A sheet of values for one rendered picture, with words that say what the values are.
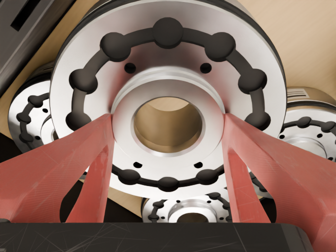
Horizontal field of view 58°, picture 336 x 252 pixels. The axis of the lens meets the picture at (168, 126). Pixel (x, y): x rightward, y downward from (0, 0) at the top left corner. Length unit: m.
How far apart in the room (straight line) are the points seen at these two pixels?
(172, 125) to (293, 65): 0.13
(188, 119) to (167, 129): 0.01
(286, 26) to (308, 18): 0.02
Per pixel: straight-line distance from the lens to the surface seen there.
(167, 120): 0.16
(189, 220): 0.33
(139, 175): 0.16
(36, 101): 0.25
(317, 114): 0.25
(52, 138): 0.25
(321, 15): 0.25
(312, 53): 0.26
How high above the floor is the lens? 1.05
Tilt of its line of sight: 53 degrees down
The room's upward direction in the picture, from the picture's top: 178 degrees counter-clockwise
